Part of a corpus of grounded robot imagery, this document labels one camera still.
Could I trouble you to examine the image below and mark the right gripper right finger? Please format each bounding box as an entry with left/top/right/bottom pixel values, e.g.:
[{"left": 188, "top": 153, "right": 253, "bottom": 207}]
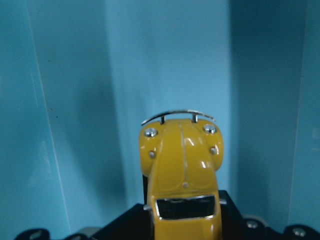
[{"left": 219, "top": 190, "right": 320, "bottom": 240}]

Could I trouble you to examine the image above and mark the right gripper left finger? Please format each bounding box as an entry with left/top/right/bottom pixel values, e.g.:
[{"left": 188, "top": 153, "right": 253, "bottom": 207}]
[{"left": 14, "top": 203, "right": 156, "bottom": 240}]

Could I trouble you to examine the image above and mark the yellow toy beetle car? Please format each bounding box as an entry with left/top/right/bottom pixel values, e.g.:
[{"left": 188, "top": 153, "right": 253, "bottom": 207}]
[{"left": 139, "top": 109, "right": 224, "bottom": 240}]

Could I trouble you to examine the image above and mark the light blue plastic bin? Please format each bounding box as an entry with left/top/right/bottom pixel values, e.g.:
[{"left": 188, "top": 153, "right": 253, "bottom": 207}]
[{"left": 0, "top": 0, "right": 320, "bottom": 240}]

